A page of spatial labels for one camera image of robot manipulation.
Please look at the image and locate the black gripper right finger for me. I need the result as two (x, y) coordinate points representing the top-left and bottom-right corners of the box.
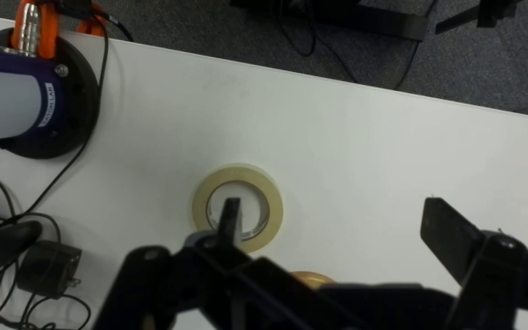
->
(418, 196), (528, 330)

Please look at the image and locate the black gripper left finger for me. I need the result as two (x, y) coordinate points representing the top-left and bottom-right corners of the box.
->
(92, 196), (363, 330)

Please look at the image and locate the beige masking tape roll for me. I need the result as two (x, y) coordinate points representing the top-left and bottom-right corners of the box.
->
(191, 163), (286, 252)

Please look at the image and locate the black power adapter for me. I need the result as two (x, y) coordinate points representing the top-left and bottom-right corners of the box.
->
(15, 238), (84, 300)

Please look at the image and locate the wooden mug tree stand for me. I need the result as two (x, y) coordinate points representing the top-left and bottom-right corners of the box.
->
(288, 269), (339, 293)

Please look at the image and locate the black rounded device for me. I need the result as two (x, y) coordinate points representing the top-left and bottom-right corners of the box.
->
(0, 208), (44, 276)

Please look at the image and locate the black floor stand base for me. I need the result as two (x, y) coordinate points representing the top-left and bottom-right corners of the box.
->
(229, 0), (431, 42)

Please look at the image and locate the orange clamp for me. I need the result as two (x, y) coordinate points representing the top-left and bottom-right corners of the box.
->
(9, 0), (60, 60)

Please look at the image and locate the black cable bundle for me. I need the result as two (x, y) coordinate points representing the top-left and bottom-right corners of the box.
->
(0, 163), (95, 330)

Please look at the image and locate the black round arm base plate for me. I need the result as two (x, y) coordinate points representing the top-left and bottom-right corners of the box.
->
(0, 25), (103, 161)

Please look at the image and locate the black base power cable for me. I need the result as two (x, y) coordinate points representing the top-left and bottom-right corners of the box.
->
(0, 14), (137, 227)

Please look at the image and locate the black floor bracket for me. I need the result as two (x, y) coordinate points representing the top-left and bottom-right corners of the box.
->
(434, 0), (528, 36)

